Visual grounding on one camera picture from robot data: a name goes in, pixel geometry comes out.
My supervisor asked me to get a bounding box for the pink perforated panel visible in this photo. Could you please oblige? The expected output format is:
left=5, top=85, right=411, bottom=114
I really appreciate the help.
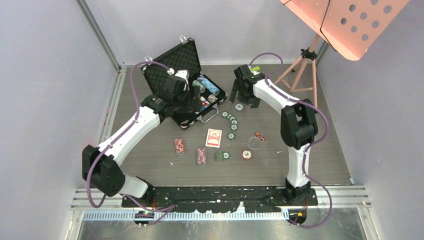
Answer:
left=282, top=0, right=409, bottom=61

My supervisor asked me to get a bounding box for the blue chip row in case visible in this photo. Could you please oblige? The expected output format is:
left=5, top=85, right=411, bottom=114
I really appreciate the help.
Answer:
left=197, top=74, right=220, bottom=96

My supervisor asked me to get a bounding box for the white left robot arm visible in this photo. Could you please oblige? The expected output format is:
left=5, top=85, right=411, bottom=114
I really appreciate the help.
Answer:
left=82, top=69, right=195, bottom=207

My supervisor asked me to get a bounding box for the grey chip row in case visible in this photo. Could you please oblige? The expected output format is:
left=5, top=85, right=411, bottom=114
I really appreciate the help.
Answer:
left=207, top=94, right=218, bottom=104

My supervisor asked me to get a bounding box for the purple white chip roll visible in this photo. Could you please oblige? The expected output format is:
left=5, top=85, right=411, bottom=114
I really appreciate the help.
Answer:
left=196, top=148, right=207, bottom=166

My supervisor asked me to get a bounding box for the green 20 chip lone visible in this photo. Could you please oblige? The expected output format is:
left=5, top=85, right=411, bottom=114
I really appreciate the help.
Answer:
left=227, top=132, right=236, bottom=140

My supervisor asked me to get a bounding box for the card deck in case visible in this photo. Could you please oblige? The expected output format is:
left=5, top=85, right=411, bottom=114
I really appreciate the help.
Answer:
left=201, top=100, right=210, bottom=111

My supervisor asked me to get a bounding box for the red white chip roll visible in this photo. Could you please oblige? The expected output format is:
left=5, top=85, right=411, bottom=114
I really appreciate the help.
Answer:
left=174, top=138, right=185, bottom=156

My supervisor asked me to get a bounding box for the pink tripod stand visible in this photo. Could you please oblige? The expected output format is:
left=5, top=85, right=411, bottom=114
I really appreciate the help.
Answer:
left=274, top=33, right=321, bottom=108

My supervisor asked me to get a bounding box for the red playing card box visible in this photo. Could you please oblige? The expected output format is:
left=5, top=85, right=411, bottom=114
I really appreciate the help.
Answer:
left=205, top=128, right=222, bottom=148

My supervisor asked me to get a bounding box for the green 20 chip beside stack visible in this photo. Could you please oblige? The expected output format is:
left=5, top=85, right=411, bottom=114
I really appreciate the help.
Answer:
left=222, top=151, right=231, bottom=160

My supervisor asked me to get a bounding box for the red 100 chip stack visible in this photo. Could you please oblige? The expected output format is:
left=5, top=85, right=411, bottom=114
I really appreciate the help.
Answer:
left=241, top=150, right=253, bottom=160

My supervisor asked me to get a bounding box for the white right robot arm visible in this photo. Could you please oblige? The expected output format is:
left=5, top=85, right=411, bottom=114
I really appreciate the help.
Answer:
left=229, top=64, right=318, bottom=205

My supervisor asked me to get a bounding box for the black poker set case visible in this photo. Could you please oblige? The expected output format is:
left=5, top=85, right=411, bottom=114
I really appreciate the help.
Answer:
left=141, top=35, right=227, bottom=130

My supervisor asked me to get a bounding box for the clear dealer button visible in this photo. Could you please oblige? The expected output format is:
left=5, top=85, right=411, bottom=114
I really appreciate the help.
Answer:
left=247, top=136, right=262, bottom=150

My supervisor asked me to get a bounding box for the green chip stack lying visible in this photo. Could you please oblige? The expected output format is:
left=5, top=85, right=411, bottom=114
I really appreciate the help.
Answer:
left=215, top=151, right=224, bottom=162

